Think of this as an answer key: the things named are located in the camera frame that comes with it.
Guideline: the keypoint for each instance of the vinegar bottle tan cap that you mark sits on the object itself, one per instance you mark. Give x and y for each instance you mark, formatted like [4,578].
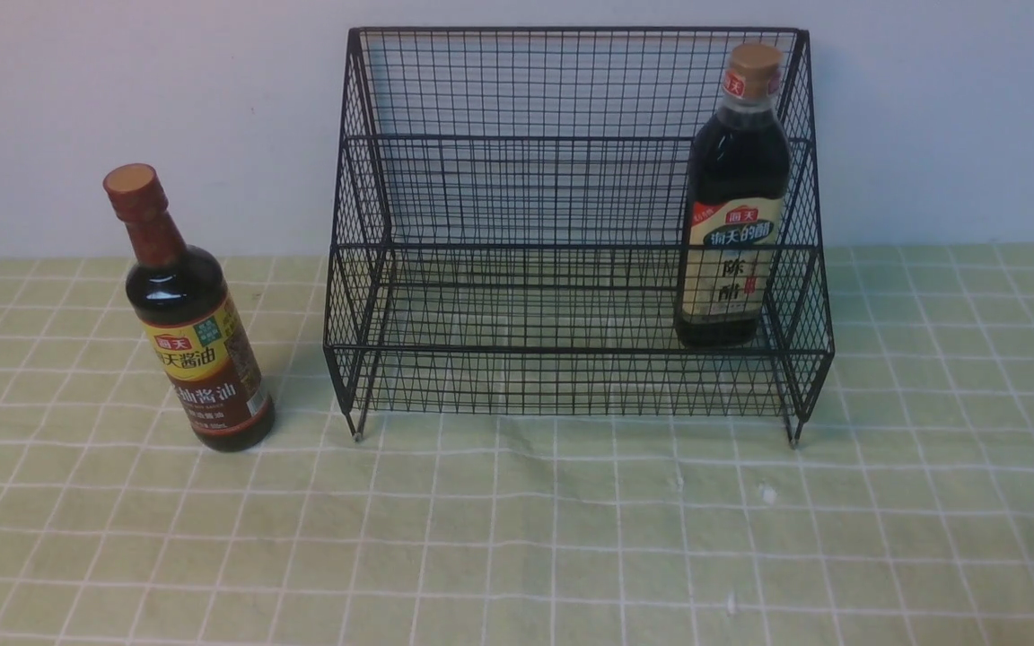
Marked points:
[738,173]

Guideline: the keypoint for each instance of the soy sauce bottle red cap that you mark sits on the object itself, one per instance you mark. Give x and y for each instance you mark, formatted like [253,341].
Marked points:
[179,293]

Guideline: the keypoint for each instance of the green checkered tablecloth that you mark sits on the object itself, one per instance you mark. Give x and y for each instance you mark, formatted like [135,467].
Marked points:
[905,516]

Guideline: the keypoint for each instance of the black wire mesh shelf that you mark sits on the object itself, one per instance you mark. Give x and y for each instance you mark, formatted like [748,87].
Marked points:
[509,231]

